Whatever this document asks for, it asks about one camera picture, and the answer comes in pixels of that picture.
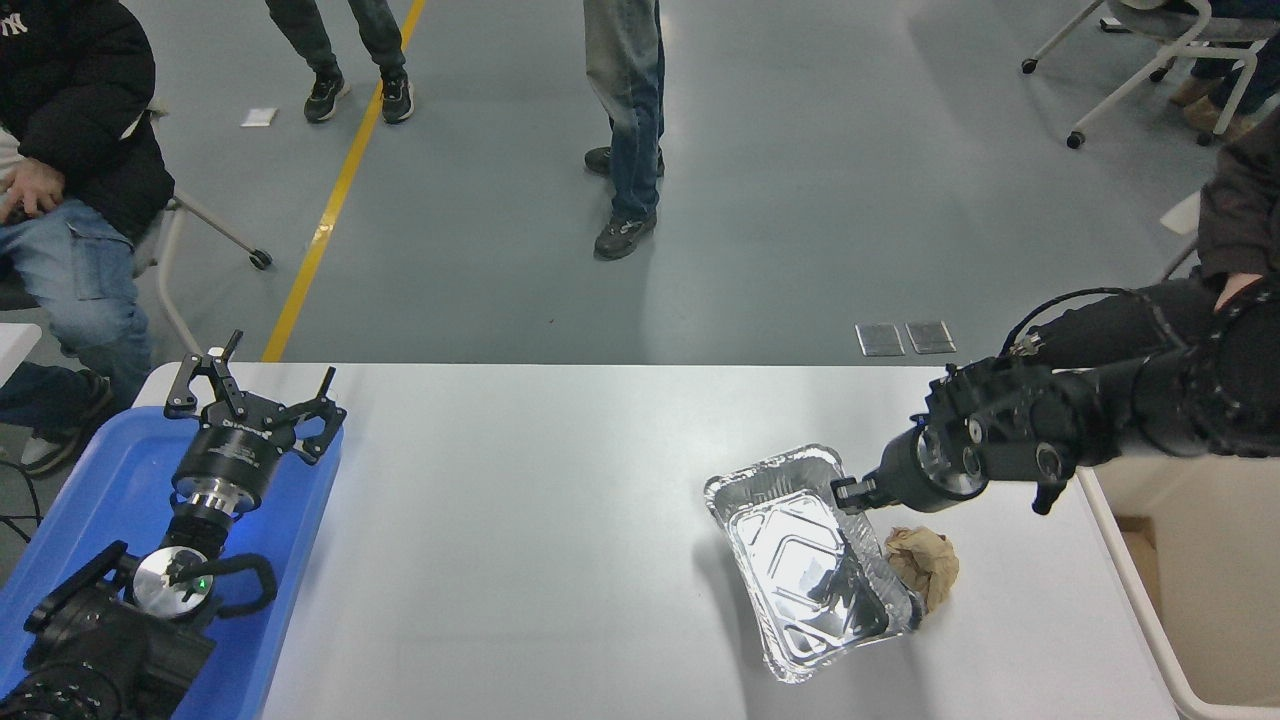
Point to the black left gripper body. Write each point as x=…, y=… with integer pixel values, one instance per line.
x=230, y=455

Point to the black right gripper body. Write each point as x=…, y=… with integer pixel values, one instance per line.
x=920, y=470

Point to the silver foil tray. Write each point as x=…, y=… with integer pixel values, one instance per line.
x=780, y=570

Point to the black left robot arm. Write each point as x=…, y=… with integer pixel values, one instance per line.
x=90, y=640

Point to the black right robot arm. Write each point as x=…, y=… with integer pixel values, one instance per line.
x=1150, y=410

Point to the metal floor plate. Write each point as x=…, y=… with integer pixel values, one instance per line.
x=879, y=338
x=930, y=336

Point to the person's hand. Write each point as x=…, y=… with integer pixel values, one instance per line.
x=35, y=190
x=1240, y=290

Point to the crumpled tan paper ball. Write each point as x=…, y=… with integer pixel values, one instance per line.
x=925, y=565

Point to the grey office chair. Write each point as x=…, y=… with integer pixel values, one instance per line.
x=170, y=260

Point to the blue plastic tray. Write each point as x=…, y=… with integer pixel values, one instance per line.
x=100, y=480

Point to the white side table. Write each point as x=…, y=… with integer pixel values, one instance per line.
x=15, y=345

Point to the white paper scrap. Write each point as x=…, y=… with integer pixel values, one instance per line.
x=258, y=117

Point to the person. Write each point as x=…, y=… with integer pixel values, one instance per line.
x=1235, y=90
x=80, y=120
x=630, y=120
x=330, y=50
x=1245, y=200

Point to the large pale bin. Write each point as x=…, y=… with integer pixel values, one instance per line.
x=1200, y=600

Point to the white chair part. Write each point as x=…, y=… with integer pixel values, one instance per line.
x=1183, y=215

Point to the white frame wheeled chair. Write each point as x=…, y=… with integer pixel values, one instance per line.
x=1180, y=25

